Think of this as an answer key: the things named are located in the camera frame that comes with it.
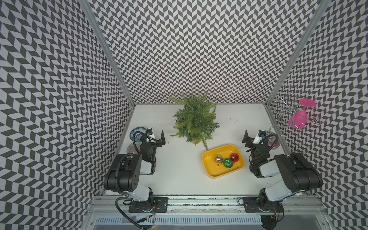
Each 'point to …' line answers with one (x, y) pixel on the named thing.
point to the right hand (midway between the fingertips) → (253, 133)
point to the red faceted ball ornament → (235, 156)
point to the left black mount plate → (155, 204)
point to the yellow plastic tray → (214, 169)
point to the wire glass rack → (292, 105)
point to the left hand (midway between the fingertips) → (155, 131)
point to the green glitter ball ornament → (228, 163)
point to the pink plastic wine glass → (298, 120)
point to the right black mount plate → (257, 204)
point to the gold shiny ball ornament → (219, 159)
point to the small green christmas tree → (195, 120)
